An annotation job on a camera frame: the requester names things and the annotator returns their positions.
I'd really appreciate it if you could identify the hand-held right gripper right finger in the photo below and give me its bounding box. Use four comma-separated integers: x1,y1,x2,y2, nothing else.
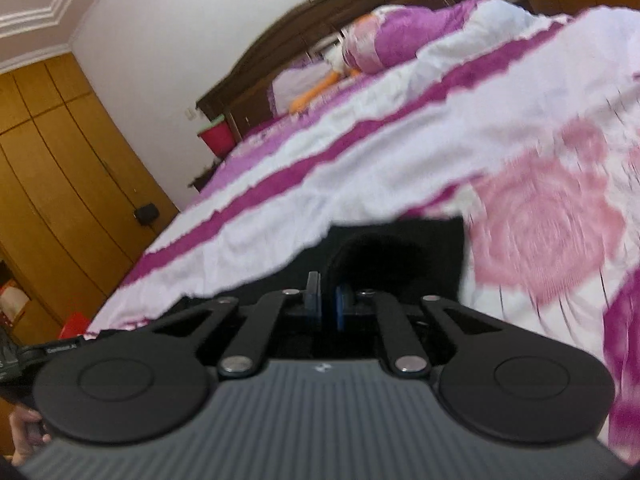
334,284,507,378

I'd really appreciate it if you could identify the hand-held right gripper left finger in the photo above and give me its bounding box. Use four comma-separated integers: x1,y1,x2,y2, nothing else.
149,271,322,380

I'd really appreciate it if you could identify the black buttoned cardigan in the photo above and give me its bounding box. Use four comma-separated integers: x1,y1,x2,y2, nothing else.
165,215,467,361

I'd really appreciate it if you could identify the person's left hand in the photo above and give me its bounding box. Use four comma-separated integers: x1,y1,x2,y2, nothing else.
8,406,52,469

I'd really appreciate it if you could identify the red bag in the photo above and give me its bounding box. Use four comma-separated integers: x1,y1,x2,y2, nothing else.
58,312,93,341

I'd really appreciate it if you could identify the red box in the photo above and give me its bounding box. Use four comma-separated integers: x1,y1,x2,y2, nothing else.
0,280,32,331

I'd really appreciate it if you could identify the purple floral bedspread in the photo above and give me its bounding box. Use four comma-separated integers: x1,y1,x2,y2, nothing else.
85,0,640,466

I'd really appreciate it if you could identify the black pouch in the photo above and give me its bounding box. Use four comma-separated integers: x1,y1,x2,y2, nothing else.
134,203,161,226

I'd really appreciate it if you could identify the wooden wardrobe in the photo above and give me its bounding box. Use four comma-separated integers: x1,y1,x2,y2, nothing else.
0,52,180,346

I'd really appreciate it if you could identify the red bucket with green lid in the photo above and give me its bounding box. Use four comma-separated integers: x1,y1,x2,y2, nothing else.
197,115,237,158

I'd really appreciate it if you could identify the lilac pillow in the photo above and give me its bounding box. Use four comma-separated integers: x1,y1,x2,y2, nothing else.
267,62,335,117

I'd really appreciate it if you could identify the white orange plush toy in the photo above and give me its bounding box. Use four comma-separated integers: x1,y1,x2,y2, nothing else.
289,12,381,114

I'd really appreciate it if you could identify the dark wooden headboard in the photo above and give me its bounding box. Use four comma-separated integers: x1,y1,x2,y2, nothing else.
196,0,471,142

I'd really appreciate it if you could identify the purple white pillow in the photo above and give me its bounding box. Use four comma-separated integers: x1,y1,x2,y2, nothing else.
343,0,488,75

